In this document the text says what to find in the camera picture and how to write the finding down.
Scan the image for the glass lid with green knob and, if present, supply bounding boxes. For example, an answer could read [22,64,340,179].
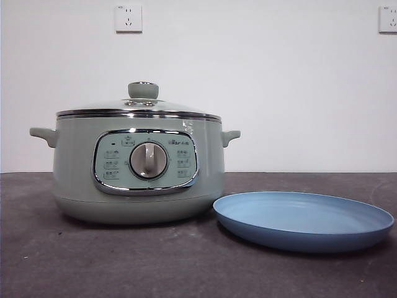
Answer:
[55,81,221,121]

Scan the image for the blue round plate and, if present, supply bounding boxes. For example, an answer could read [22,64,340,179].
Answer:
[212,191,395,254]

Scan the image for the pale green electric steamer pot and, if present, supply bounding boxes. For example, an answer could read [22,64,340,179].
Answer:
[29,115,242,225]

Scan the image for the white wall socket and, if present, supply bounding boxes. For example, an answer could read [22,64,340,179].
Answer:
[115,4,143,34]
[378,5,397,34]

